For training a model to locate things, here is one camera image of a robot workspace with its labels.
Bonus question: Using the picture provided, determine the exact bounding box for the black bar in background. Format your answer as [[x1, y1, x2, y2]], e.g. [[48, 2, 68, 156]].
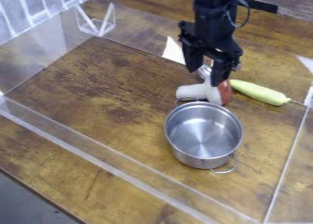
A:
[[241, 0, 278, 14]]

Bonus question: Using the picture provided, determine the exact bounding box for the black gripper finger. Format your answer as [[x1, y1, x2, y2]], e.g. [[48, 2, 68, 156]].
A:
[[182, 43, 206, 72], [210, 59, 233, 87]]

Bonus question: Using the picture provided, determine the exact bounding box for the black cable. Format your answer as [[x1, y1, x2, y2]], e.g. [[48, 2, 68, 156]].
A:
[[225, 0, 251, 29]]

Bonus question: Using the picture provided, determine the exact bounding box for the clear acrylic enclosure wall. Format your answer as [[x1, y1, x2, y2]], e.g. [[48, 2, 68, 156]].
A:
[[0, 0, 313, 224]]

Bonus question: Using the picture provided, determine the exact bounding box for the silver metal pot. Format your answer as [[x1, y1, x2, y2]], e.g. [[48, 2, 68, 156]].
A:
[[163, 100, 243, 174]]

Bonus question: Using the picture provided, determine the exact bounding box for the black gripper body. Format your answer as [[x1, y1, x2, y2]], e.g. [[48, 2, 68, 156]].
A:
[[178, 21, 243, 68]]

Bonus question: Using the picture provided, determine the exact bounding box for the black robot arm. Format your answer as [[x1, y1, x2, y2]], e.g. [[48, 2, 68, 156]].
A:
[[178, 0, 243, 87]]

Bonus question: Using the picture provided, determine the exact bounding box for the clear acrylic triangular bracket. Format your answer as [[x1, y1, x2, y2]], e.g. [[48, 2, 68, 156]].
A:
[[75, 3, 116, 37]]

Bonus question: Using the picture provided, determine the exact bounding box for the spoon with green handle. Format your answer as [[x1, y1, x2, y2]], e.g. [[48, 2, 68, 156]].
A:
[[197, 64, 292, 107]]

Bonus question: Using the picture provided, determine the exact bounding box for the plush brown white mushroom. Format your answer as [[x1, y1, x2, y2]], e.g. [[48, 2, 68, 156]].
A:
[[175, 76, 234, 107]]

